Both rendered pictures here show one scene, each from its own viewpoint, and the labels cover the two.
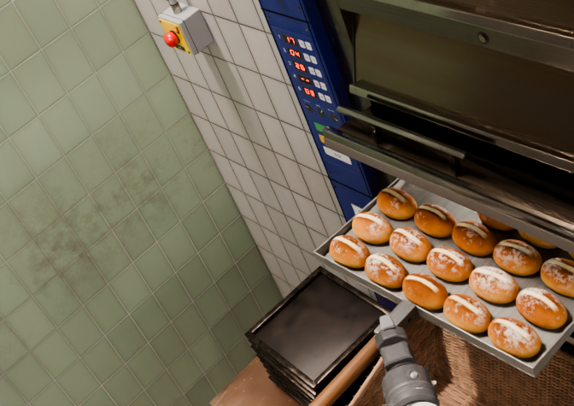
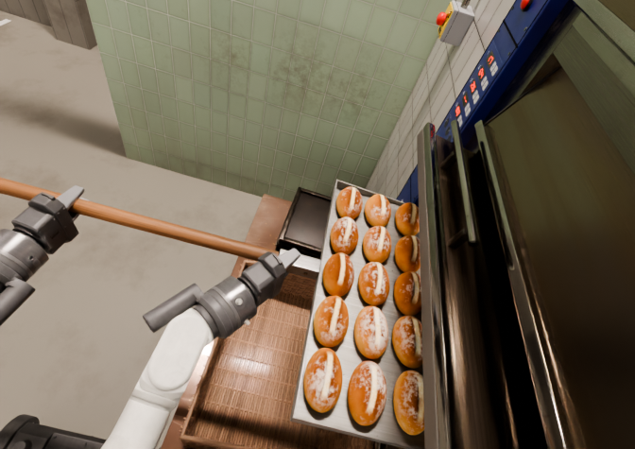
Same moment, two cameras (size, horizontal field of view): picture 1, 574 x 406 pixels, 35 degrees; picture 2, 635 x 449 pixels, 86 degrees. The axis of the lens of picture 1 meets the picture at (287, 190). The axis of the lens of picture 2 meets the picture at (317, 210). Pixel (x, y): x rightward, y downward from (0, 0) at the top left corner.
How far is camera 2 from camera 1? 1.06 m
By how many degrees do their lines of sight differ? 19
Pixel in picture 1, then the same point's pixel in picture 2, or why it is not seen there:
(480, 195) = (438, 280)
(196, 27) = (459, 25)
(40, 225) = (300, 51)
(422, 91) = (516, 172)
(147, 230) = (337, 114)
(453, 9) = not seen: outside the picture
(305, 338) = (311, 220)
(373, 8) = (580, 65)
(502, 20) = not seen: outside the picture
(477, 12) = not seen: outside the picture
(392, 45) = (547, 118)
